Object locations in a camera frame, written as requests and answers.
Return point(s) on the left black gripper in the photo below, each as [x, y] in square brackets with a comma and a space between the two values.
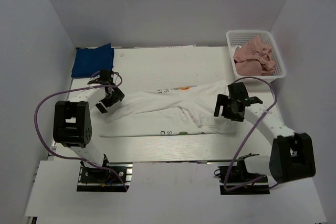
[117, 95]

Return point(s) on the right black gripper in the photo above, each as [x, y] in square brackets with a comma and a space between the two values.
[222, 100]

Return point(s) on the white printed t-shirt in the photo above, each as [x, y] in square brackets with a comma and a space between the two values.
[186, 111]

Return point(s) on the pink t-shirt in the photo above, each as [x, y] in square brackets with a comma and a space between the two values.
[254, 58]

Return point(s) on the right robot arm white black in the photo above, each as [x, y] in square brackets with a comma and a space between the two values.
[291, 157]

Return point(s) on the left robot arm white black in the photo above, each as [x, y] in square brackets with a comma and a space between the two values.
[72, 118]

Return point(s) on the folded blue t-shirt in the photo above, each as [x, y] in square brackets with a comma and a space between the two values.
[90, 60]

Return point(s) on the white plastic mesh basket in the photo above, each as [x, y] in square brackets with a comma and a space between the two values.
[237, 38]

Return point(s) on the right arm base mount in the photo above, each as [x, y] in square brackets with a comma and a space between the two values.
[235, 178]

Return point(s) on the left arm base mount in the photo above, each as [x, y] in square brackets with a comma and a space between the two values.
[103, 181]

